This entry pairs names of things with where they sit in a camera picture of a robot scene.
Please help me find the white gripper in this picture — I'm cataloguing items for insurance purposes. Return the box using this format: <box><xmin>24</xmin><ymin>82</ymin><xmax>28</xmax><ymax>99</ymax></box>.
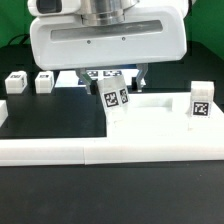
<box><xmin>30</xmin><ymin>6</ymin><xmax>187</xmax><ymax>95</ymax></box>

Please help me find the white square table top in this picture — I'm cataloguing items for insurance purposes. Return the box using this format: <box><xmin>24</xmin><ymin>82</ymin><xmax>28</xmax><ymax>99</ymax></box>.
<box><xmin>107</xmin><ymin>92</ymin><xmax>224</xmax><ymax>138</ymax></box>

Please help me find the white sheet with tags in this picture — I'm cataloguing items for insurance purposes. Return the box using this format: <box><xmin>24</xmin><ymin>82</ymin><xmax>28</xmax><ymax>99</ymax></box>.
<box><xmin>55</xmin><ymin>69</ymin><xmax>138</xmax><ymax>88</ymax></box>

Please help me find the white U-shaped fence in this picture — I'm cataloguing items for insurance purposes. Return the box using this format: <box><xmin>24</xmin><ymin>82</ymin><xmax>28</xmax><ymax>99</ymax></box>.
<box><xmin>0</xmin><ymin>99</ymin><xmax>224</xmax><ymax>168</ymax></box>

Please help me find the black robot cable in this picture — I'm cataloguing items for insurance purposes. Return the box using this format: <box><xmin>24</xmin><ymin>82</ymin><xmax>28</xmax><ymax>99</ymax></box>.
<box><xmin>6</xmin><ymin>33</ymin><xmax>33</xmax><ymax>47</ymax></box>

